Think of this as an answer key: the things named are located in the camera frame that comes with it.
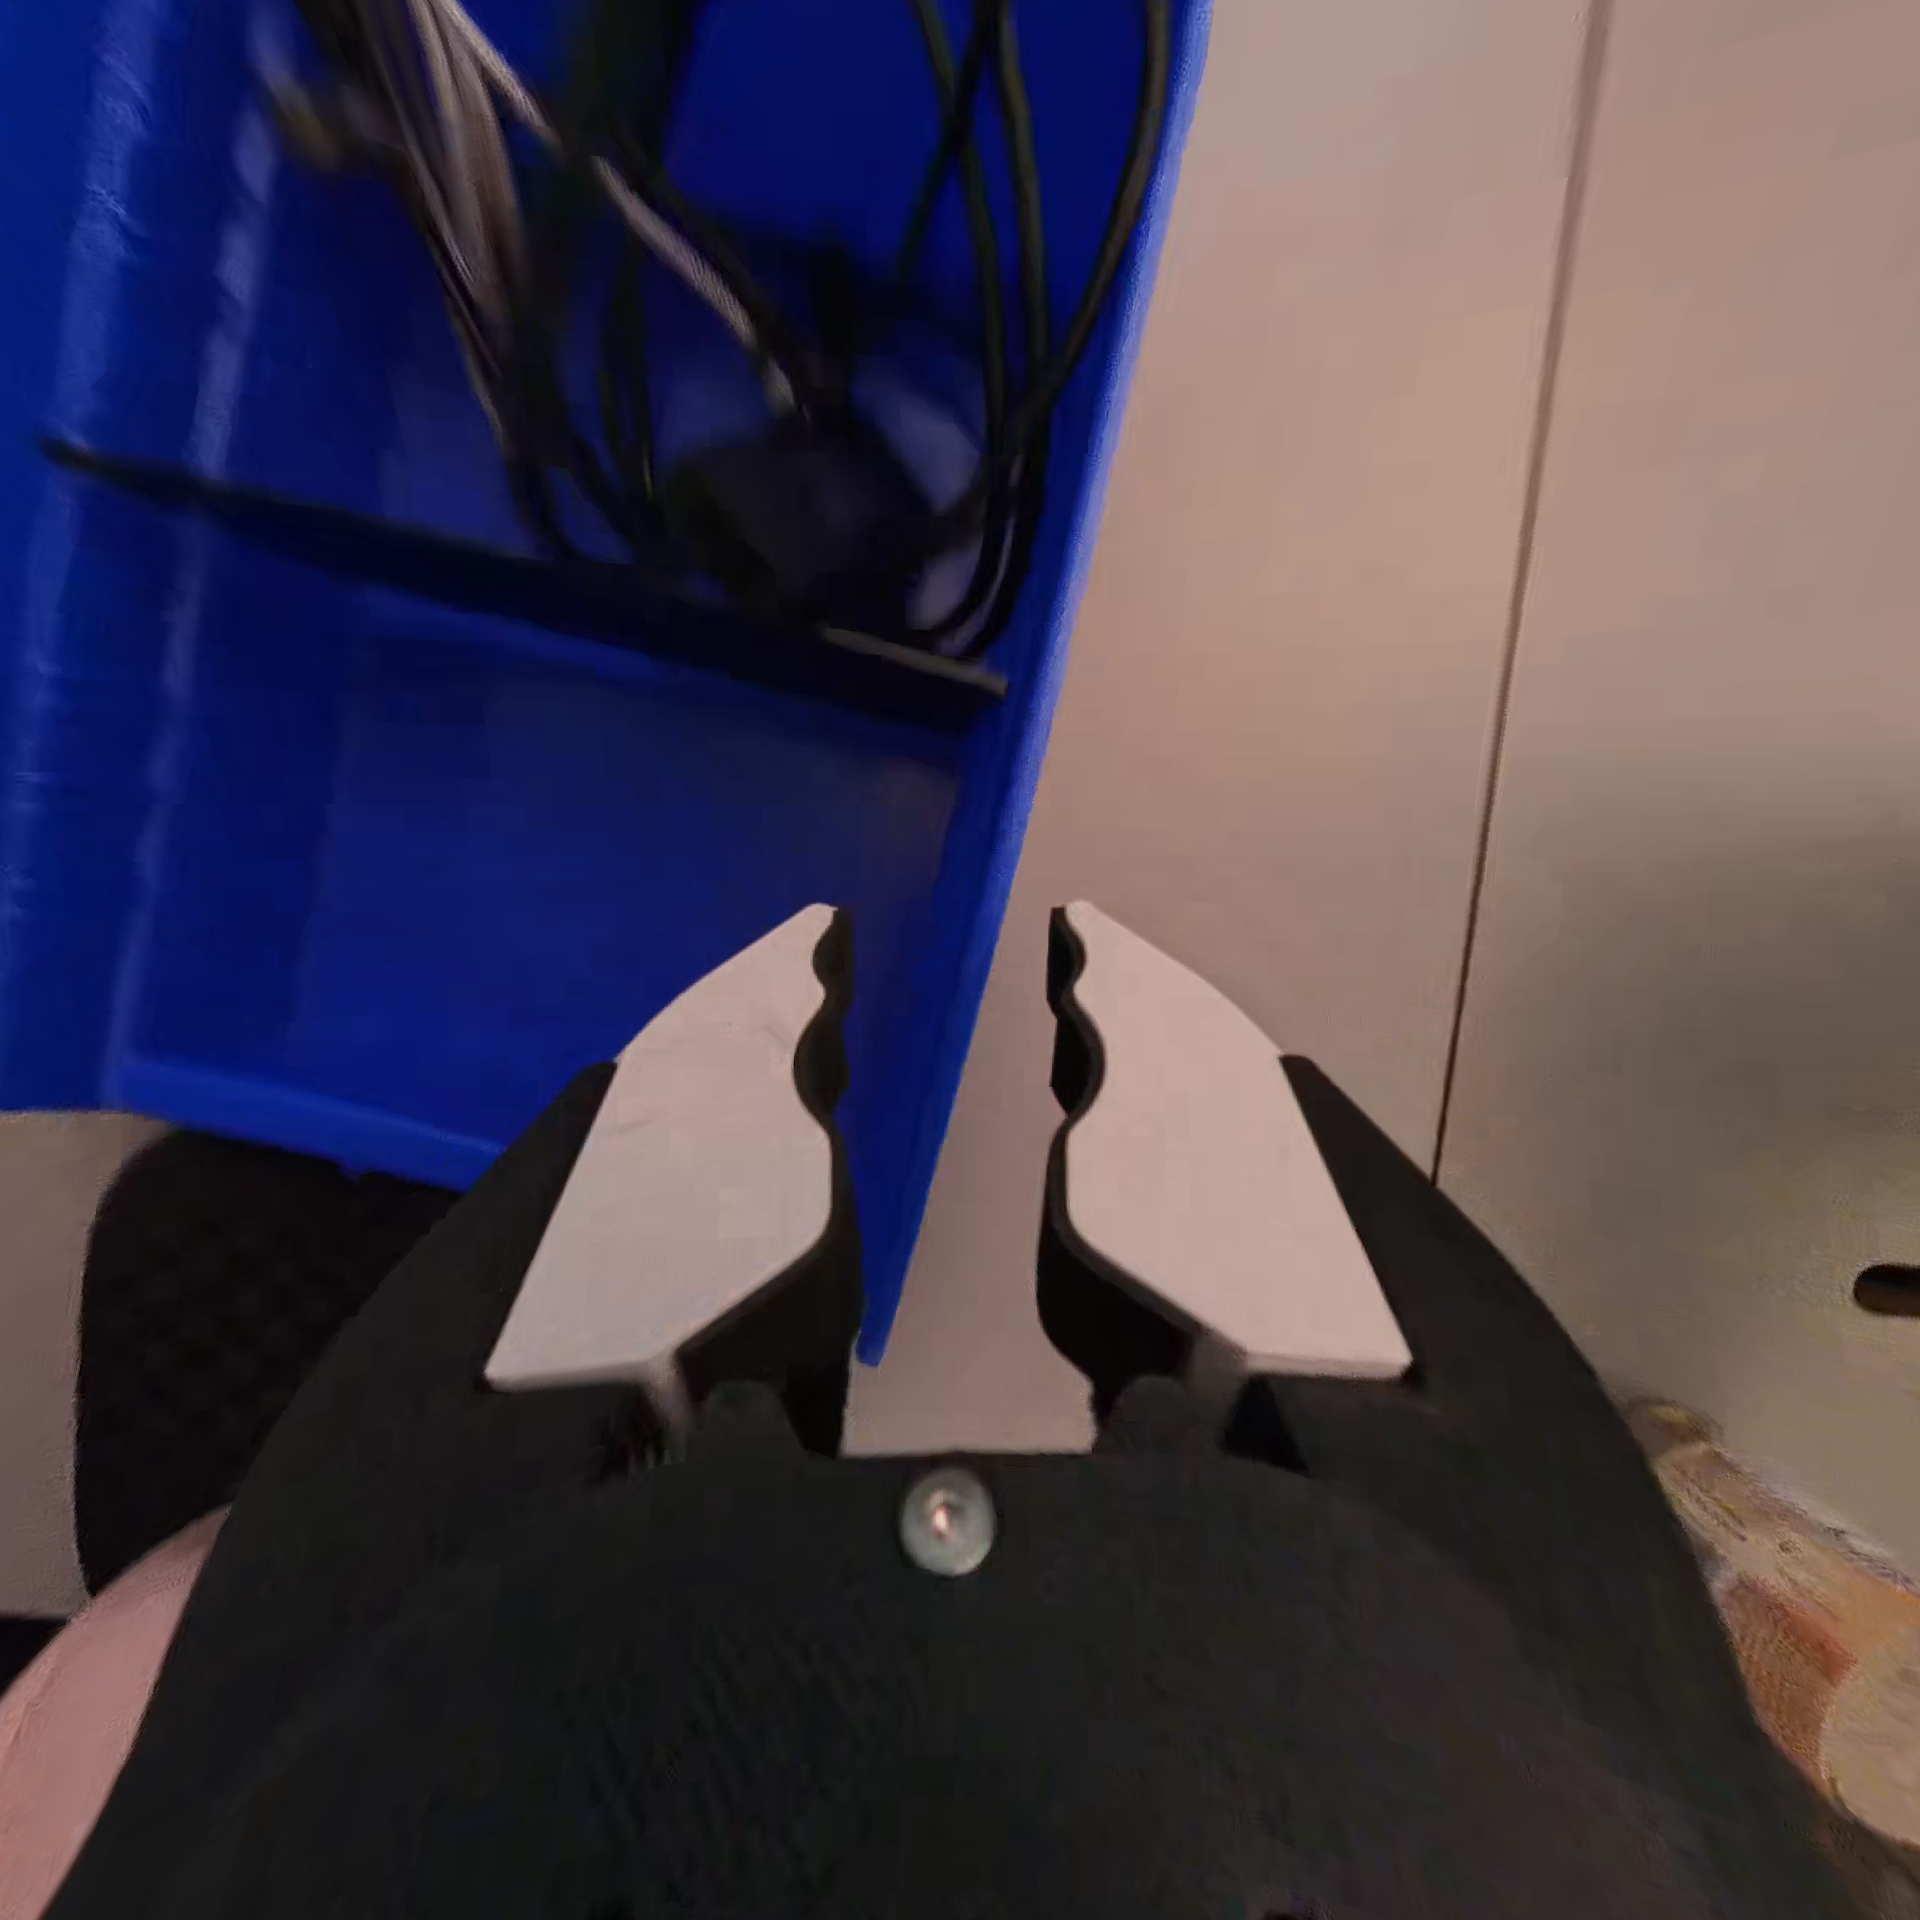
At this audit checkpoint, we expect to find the tangle of black cables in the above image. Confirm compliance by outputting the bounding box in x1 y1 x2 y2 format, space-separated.
255 0 1179 664

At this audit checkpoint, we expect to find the person's pale pink garment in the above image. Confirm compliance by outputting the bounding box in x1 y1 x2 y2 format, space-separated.
0 1500 226 1920

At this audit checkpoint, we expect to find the blue plastic bin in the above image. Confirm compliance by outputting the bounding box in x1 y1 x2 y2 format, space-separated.
0 0 1217 1368

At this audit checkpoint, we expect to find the grey braided cable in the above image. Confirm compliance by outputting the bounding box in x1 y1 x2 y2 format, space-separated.
421 0 811 423

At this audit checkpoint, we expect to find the black mesh office chair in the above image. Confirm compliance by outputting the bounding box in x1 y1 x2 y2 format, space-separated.
75 1124 467 1593

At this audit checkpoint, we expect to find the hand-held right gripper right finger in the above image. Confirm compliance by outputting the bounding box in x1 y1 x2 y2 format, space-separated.
1042 901 1417 1403

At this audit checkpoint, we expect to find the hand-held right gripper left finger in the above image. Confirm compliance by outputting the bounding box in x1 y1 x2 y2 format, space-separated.
483 903 863 1403

